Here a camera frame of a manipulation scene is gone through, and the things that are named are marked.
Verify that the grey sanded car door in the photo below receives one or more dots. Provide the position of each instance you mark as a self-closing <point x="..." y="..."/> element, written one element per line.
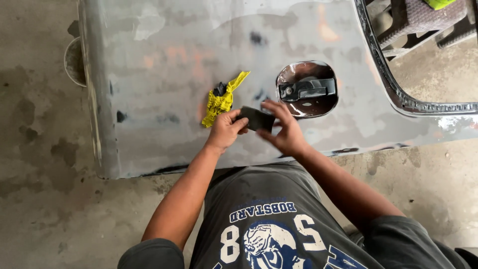
<point x="239" y="74"/>

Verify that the yellow crumpled cloth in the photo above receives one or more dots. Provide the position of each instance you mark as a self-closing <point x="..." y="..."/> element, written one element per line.
<point x="221" y="101"/>

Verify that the dark sanding block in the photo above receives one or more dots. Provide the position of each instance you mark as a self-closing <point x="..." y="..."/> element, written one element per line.
<point x="257" y="118"/>

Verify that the grey round bucket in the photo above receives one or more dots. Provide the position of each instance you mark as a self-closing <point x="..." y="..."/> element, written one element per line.
<point x="74" y="61"/>

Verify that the bright green object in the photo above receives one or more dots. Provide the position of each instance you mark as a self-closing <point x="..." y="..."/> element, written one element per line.
<point x="438" y="3"/>

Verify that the person's left hand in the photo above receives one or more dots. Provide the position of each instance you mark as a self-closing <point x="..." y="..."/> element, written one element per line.
<point x="224" y="130"/>

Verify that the grey printed t-shirt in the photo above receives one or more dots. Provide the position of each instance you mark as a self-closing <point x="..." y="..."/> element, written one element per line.
<point x="283" y="224"/>

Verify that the person's right hand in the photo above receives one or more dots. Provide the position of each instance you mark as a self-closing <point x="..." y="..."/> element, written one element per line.
<point x="286" y="130"/>

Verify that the small black cloth piece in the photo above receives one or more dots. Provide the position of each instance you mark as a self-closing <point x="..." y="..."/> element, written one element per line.
<point x="219" y="89"/>

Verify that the brown plastic chair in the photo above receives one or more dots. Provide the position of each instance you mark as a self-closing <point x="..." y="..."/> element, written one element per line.
<point x="422" y="22"/>

